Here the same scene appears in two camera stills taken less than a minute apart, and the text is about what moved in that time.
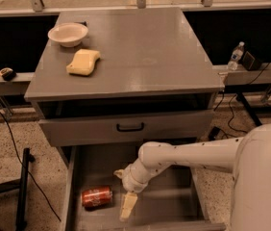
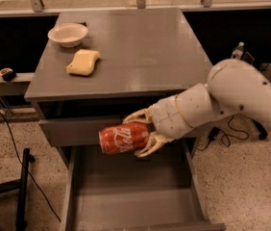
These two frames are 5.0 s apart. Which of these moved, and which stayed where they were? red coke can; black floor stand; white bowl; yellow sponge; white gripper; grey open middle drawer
Moved: white gripper; red coke can
Stayed: black floor stand; yellow sponge; white bowl; grey open middle drawer
